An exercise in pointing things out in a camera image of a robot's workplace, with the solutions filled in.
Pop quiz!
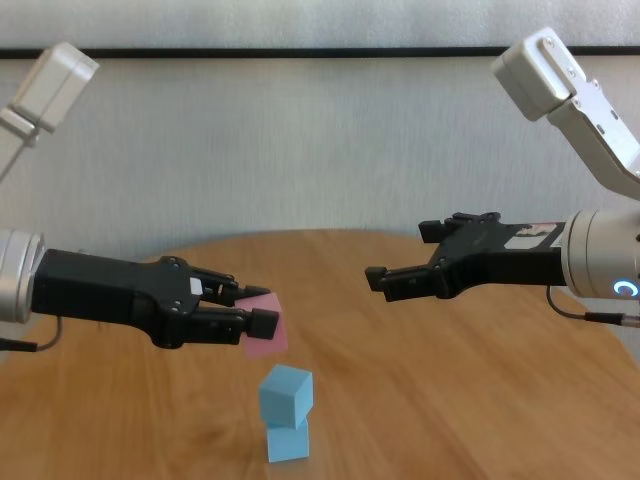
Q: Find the pink building block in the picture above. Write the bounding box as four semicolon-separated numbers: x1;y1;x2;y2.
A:
234;292;290;359

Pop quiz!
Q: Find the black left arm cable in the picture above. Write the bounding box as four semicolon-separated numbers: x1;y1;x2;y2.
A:
0;317;64;352

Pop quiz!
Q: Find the black wall rail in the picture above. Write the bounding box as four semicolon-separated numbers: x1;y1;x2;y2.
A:
0;46;640;60

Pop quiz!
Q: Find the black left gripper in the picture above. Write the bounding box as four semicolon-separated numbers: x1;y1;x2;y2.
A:
30;248;279;350

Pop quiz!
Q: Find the light blue building block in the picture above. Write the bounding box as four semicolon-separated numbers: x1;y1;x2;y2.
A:
266;417;311;464
258;364;315;430

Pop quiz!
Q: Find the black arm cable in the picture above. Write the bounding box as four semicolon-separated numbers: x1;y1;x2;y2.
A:
0;317;64;352
544;284;640;329

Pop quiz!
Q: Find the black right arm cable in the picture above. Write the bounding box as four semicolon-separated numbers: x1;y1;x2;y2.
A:
544;284;640;329

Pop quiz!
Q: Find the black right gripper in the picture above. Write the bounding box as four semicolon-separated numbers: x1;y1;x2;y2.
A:
364;212;571;303

